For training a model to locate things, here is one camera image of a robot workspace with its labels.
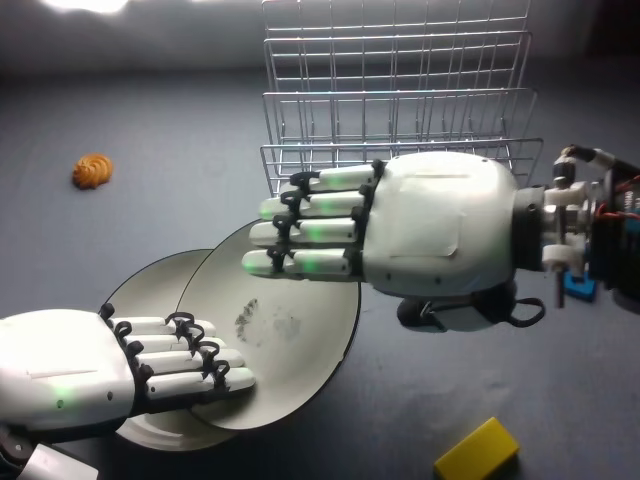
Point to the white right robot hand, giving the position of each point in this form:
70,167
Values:
440,225

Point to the white plate with smudges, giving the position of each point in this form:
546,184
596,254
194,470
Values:
290,360

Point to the blue block with two holes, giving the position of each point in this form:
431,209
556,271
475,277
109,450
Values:
580,290

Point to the yellow rectangular block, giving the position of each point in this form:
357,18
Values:
475,452

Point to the orange swirl cookie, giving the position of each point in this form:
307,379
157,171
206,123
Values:
93,172

